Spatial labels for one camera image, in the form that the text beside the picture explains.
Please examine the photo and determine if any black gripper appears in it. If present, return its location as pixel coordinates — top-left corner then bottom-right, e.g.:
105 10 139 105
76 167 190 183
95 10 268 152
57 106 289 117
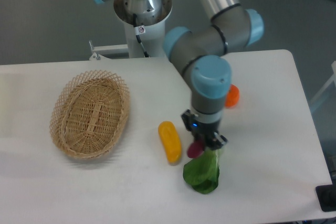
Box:
181 110 227 151

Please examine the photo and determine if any purple sweet potato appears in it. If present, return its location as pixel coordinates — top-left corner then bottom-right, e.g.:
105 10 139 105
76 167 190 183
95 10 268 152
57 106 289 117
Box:
187 141 205 158

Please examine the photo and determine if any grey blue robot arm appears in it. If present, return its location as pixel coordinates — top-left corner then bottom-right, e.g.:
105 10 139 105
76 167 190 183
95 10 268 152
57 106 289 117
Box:
94 0 264 150

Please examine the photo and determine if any woven wicker basket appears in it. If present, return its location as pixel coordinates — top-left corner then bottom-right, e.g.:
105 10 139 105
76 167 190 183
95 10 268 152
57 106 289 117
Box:
49 70 130 159

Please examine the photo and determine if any green bok choy leaf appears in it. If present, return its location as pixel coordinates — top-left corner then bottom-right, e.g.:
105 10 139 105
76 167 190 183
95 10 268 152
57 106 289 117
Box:
183 149 223 195

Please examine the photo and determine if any yellow squash toy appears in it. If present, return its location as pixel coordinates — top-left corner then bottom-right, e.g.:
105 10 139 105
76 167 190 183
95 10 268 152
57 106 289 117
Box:
158 121 182 164

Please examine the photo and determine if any orange mandarin toy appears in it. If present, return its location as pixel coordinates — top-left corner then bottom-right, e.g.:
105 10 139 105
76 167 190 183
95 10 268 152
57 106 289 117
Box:
225 84 240 108

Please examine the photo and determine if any black box at table edge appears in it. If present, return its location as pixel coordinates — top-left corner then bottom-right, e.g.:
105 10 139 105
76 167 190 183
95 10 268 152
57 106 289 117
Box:
316 184 335 212

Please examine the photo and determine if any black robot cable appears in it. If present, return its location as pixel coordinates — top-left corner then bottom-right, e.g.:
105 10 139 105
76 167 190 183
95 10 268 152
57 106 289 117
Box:
132 13 151 58

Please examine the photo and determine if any white frame right edge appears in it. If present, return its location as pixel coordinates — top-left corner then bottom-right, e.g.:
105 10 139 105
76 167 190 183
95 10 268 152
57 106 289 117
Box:
309 61 335 114

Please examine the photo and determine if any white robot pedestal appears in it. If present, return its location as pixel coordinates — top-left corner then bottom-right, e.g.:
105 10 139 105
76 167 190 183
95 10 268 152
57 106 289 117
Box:
113 0 172 58

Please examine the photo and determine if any white metal base frame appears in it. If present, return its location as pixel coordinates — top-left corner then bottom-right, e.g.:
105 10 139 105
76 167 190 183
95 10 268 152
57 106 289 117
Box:
89 40 129 60

